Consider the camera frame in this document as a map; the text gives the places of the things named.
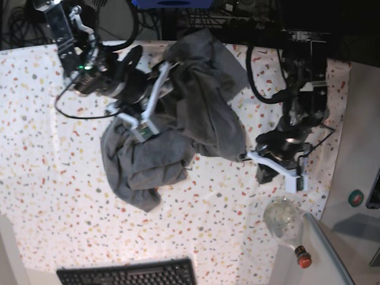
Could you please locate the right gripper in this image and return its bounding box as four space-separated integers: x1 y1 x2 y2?
109 46 173 113

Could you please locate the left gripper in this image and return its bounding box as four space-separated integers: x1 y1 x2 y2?
255 130 311 175

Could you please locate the grey t-shirt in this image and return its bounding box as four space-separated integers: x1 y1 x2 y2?
100 29 248 212

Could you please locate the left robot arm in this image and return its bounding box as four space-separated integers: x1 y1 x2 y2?
245 1 328 193

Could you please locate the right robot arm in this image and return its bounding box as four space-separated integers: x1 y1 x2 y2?
32 1 172 117

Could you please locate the clear bottle with orange cap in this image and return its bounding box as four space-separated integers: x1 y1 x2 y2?
264 197 312 269

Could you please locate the blue box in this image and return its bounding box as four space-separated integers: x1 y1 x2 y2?
132 0 214 10

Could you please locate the green tape roll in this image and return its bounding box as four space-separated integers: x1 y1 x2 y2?
348 189 364 207

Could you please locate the smartphone at right edge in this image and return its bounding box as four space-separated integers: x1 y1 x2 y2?
366 172 380 210

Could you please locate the terrazzo pattern tablecloth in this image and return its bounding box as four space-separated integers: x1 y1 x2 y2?
0 39 352 285

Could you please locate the black keyboard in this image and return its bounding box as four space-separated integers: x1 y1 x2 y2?
56 258 197 285

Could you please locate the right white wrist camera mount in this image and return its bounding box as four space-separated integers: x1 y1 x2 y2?
105 62 179 143

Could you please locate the grey metal rail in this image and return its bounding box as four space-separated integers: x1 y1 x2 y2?
300 214 354 285

